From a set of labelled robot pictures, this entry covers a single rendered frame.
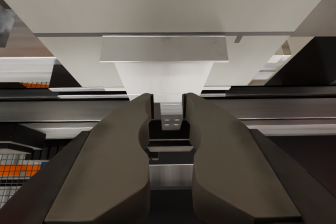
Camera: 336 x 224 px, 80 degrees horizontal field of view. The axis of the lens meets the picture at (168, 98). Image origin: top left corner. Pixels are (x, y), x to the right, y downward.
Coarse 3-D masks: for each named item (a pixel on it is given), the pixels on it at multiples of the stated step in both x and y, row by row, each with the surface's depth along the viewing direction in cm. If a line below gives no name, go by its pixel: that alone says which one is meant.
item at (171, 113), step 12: (168, 108) 28; (180, 108) 28; (168, 120) 33; (180, 120) 33; (156, 132) 40; (168, 132) 40; (180, 132) 40; (156, 144) 40; (168, 144) 40; (180, 144) 40
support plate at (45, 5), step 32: (32, 0) 11; (64, 0) 11; (96, 0) 11; (128, 0) 11; (160, 0) 11; (192, 0) 11; (224, 0) 11; (256, 0) 12; (288, 0) 12; (320, 0) 12; (64, 32) 14; (64, 64) 18; (96, 64) 18; (224, 64) 18; (256, 64) 18
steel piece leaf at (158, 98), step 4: (128, 96) 24; (132, 96) 24; (136, 96) 24; (156, 96) 24; (160, 96) 24; (164, 96) 24; (168, 96) 24; (172, 96) 24; (176, 96) 24; (180, 96) 24; (156, 100) 25; (160, 100) 25; (164, 100) 25; (168, 100) 25; (172, 100) 25; (176, 100) 26; (180, 100) 26
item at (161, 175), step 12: (156, 168) 20; (168, 168) 20; (180, 168) 20; (192, 168) 20; (156, 180) 20; (168, 180) 20; (180, 180) 20; (156, 192) 19; (168, 192) 19; (180, 192) 19; (156, 204) 18; (168, 204) 18; (180, 204) 18; (192, 204) 18; (156, 216) 18; (168, 216) 18; (180, 216) 18; (192, 216) 18
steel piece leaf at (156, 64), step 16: (112, 48) 14; (128, 48) 14; (144, 48) 14; (160, 48) 14; (176, 48) 14; (192, 48) 14; (208, 48) 14; (224, 48) 14; (128, 64) 17; (144, 64) 17; (160, 64) 17; (176, 64) 17; (192, 64) 18; (208, 64) 18; (128, 80) 20; (144, 80) 20; (160, 80) 20; (176, 80) 20; (192, 80) 20
